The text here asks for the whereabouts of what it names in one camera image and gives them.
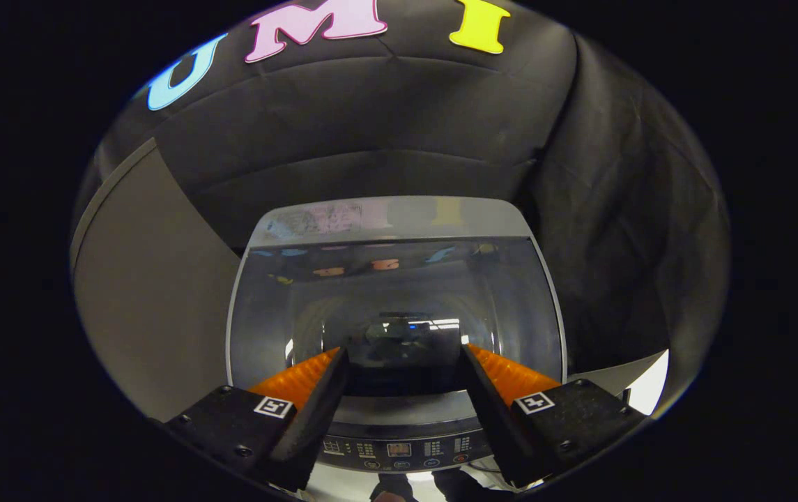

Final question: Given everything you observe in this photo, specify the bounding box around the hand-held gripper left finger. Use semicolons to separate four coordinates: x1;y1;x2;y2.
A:
163;347;351;492

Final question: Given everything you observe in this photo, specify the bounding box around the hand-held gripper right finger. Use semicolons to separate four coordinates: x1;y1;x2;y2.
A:
459;344;650;489

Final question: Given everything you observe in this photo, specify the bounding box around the glass washing machine lid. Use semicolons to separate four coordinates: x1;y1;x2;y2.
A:
227;236;568;400

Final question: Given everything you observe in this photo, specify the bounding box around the grey washing machine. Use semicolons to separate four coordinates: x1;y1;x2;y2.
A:
226;195;569;500

